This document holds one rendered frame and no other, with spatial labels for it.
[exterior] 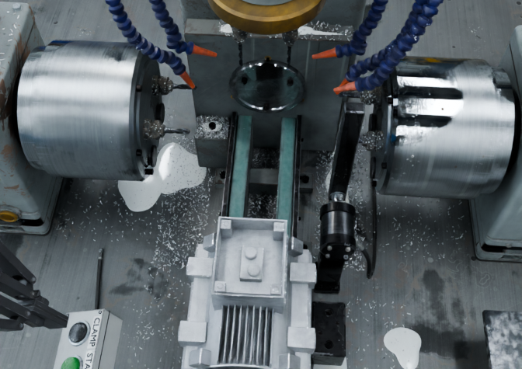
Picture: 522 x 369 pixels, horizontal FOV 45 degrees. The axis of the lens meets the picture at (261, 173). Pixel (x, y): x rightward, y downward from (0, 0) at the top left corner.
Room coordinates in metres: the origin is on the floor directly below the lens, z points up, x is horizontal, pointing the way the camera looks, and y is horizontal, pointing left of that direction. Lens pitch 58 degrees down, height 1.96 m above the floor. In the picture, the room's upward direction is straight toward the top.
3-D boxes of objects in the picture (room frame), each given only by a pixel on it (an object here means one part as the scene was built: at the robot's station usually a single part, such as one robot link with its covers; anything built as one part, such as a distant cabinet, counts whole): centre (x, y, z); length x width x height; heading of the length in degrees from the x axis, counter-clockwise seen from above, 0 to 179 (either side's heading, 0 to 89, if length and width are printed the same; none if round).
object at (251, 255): (0.37, 0.02, 1.11); 0.12 x 0.11 x 0.07; 177
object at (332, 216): (0.65, -0.18, 0.92); 0.45 x 0.13 x 0.24; 176
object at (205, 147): (0.77, 0.10, 0.86); 0.07 x 0.06 x 0.12; 86
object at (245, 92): (0.78, -0.01, 1.02); 0.15 x 0.02 x 0.15; 86
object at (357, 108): (0.55, -0.13, 1.12); 0.04 x 0.03 x 0.26; 176
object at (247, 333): (0.33, 0.02, 1.02); 0.20 x 0.19 x 0.19; 177
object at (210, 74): (0.84, -0.02, 0.97); 0.30 x 0.11 x 0.34; 86
